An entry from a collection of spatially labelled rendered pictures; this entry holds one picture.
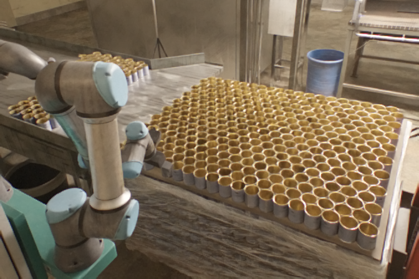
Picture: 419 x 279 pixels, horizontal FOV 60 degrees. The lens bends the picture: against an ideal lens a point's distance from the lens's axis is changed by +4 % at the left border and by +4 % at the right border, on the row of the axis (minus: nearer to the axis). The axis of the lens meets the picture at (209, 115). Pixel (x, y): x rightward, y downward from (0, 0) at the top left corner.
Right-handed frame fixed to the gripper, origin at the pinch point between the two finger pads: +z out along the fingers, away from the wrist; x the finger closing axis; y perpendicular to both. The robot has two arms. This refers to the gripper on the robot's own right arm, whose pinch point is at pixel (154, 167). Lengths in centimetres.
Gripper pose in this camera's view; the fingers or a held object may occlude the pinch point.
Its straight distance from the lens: 154.7
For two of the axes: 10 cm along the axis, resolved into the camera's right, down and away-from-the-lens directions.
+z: 0.9, 5.7, 8.2
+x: 9.1, 3.0, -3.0
